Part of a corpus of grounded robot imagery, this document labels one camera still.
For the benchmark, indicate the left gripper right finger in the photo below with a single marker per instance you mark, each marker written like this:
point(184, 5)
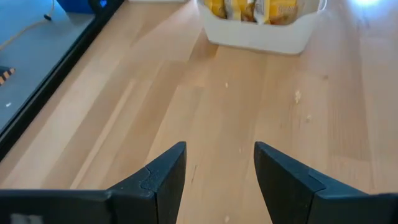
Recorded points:
point(289, 193)

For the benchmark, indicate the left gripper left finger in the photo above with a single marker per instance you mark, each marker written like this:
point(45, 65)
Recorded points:
point(161, 189)

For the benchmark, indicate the blue plastic crate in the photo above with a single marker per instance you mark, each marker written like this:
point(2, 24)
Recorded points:
point(77, 5)

